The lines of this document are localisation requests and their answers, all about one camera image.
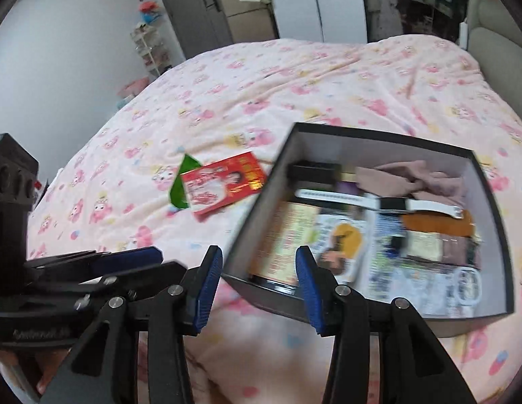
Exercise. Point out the black storage box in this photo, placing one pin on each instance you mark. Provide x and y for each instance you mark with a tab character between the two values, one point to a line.
370	143

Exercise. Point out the pink cloth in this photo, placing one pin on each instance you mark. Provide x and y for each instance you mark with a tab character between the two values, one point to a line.
412	181

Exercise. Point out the beige upholstered headboard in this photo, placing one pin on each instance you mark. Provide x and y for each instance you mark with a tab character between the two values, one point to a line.
496	38

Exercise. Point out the white shelf rack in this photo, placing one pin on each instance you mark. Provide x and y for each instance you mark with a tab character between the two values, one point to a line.
153	50

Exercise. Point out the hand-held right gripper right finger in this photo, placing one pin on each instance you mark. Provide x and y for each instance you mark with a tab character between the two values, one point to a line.
309	294

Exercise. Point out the white smartwatch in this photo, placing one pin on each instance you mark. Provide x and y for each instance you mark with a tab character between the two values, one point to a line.
391	204

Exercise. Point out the open closet with clothes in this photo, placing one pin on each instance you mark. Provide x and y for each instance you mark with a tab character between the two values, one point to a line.
387	4

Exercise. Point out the red printed envelope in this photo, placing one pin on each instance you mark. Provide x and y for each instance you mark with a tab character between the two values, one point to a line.
219	185

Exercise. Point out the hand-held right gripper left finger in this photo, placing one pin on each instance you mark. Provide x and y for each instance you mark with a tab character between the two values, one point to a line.
208	286

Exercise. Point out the pink printed blanket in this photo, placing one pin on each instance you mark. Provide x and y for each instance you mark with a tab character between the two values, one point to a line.
328	84

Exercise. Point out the brown cloth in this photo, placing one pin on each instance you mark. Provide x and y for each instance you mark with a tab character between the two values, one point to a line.
438	223

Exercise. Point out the black display frame box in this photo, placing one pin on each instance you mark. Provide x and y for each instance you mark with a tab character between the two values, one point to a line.
311	172

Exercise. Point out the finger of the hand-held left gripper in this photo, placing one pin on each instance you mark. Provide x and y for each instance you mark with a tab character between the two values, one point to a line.
160	271
126	256

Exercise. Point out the red plush toy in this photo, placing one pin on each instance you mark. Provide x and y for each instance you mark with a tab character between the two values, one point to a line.
147	8

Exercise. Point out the green snack bag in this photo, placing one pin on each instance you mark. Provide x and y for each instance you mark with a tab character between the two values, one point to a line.
179	193

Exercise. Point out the white wardrobe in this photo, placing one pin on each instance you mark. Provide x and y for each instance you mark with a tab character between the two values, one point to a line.
328	0

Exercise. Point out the person's left hand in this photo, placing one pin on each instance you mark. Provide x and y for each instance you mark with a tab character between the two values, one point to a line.
46	370

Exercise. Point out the cardboard boxes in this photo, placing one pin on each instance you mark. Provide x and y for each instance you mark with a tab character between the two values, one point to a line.
248	21

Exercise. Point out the grey door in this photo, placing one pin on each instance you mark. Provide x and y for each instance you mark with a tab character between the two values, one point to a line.
189	8

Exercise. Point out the pink bag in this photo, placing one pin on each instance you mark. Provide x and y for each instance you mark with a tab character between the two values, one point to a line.
132	86

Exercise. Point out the white pouch yellow figure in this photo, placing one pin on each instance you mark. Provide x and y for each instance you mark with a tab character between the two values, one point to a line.
341	240

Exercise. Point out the orange printed card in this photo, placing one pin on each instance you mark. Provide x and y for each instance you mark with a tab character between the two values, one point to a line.
286	240

